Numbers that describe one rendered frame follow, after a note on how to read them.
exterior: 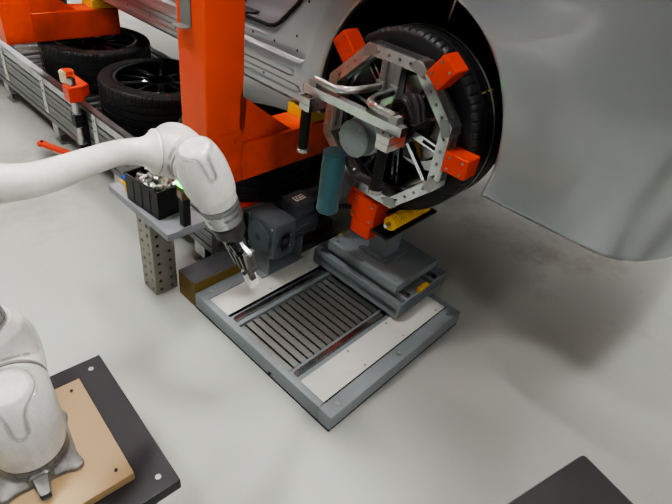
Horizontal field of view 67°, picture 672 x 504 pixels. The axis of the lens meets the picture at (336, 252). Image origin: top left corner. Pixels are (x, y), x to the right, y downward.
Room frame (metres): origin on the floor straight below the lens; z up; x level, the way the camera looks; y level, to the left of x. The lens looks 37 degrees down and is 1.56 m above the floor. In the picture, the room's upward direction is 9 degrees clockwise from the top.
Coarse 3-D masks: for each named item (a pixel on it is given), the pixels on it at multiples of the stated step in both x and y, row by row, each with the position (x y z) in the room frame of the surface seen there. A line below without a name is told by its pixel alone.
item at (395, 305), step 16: (320, 256) 1.85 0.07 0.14; (336, 256) 1.86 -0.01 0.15; (336, 272) 1.78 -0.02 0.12; (352, 272) 1.76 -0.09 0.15; (432, 272) 1.81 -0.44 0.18; (368, 288) 1.67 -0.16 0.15; (384, 288) 1.68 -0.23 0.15; (416, 288) 1.72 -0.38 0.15; (432, 288) 1.77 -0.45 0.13; (384, 304) 1.61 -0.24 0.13; (400, 304) 1.58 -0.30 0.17
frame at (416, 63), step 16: (368, 48) 1.77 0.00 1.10; (384, 48) 1.73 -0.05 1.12; (400, 48) 1.75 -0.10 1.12; (352, 64) 1.81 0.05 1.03; (400, 64) 1.68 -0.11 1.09; (416, 64) 1.64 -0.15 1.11; (432, 64) 1.66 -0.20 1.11; (336, 80) 1.84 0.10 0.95; (432, 96) 1.60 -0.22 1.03; (448, 96) 1.62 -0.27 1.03; (336, 112) 1.89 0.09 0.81; (448, 112) 1.57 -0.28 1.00; (336, 128) 1.87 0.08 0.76; (448, 128) 1.54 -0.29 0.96; (336, 144) 1.82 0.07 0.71; (448, 144) 1.54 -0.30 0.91; (352, 160) 1.82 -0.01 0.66; (432, 160) 1.56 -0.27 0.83; (352, 176) 1.76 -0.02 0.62; (368, 176) 1.78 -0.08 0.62; (432, 176) 1.56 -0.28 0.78; (384, 192) 1.68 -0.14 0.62; (400, 192) 1.62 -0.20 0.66; (416, 192) 1.58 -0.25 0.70
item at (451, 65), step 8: (448, 56) 1.59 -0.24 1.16; (456, 56) 1.62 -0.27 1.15; (440, 64) 1.60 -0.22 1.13; (448, 64) 1.58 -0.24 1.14; (456, 64) 1.59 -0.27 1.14; (464, 64) 1.62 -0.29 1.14; (432, 72) 1.61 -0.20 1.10; (440, 72) 1.59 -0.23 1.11; (448, 72) 1.57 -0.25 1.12; (456, 72) 1.56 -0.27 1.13; (464, 72) 1.60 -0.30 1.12; (432, 80) 1.60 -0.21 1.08; (440, 80) 1.59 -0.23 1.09; (448, 80) 1.57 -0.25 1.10; (456, 80) 1.63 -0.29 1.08; (440, 88) 1.59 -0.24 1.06
